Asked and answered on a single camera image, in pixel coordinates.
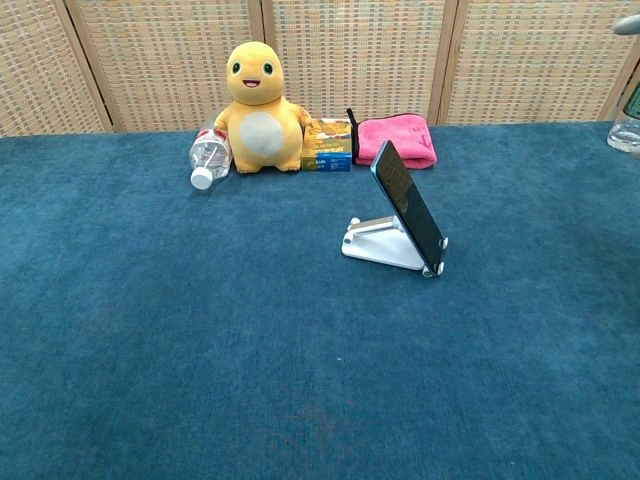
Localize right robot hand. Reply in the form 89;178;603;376
613;13;640;37

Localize blue smartphone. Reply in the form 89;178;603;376
369;139;446;274

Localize clear bottle with green label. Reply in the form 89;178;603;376
606;81;640;154

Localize white folding phone stand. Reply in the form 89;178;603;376
341;213;450;280

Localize clear bottle with white cap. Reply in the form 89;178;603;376
189;119;234;191

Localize woven rattan screen panel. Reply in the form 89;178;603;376
434;0;640;127
259;0;454;127
0;0;112;139
63;0;267;134

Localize pink folded towel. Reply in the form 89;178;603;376
346;107;439;171

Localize yellow and blue cardboard box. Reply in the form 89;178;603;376
300;117;353;173

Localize yellow plush dinosaur toy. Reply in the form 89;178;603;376
213;41;318;175

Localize blue table cloth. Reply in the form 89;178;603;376
0;119;640;480

